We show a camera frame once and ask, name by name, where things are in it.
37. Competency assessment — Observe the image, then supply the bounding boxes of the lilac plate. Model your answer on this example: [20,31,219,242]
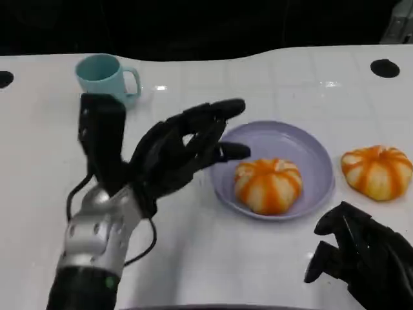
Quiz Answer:
[209,120,336,222]

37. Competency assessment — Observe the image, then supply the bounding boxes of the black table grommet hole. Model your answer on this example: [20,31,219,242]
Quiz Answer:
[0,70,15,88]
[370,59,401,78]

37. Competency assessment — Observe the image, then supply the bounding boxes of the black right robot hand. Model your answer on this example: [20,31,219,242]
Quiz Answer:
[303,200,413,310]

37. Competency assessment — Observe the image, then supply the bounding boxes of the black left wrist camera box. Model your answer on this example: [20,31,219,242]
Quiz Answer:
[78,92,127,197]

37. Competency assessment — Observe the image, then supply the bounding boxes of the black backdrop cloth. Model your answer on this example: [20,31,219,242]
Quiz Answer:
[0,0,413,62]

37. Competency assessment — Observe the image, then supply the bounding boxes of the pale green mug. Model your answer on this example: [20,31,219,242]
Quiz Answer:
[75,54,142,110]

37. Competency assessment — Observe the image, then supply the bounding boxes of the grey metal frame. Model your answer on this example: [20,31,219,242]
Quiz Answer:
[380,0,413,45]

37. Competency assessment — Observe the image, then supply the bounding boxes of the orange white toy bread roll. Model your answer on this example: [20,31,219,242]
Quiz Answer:
[234,157,304,216]
[341,145,413,202]

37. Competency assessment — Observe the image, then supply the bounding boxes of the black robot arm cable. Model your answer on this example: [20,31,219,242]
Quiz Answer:
[66,174,97,224]
[124,215,158,266]

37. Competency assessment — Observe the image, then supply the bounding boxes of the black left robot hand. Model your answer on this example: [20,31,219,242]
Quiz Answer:
[124,98,252,220]

